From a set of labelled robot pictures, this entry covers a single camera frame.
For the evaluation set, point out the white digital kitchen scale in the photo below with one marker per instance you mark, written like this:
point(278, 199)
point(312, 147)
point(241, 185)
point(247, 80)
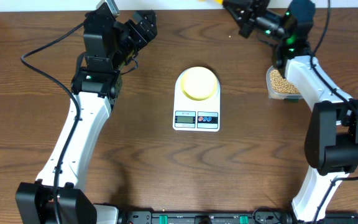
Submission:
point(191, 115)

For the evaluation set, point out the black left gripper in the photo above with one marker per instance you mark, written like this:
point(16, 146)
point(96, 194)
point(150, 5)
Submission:
point(132, 29)

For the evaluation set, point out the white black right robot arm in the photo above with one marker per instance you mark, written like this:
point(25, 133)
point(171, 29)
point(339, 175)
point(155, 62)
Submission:
point(331, 143)

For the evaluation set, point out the yellow measuring scoop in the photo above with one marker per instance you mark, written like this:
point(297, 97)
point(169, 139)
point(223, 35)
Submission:
point(214, 1)

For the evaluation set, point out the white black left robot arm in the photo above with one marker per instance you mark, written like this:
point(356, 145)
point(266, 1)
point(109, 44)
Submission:
point(58, 193)

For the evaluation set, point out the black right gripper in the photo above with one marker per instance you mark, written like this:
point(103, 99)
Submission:
point(252, 10)

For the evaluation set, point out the clear plastic soybean container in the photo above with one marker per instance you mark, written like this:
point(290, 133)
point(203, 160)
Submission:
point(279, 88)

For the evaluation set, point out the yellow bowl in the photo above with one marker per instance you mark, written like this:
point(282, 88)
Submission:
point(198, 83)

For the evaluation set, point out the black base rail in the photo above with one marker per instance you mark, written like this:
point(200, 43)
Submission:
point(260, 216)

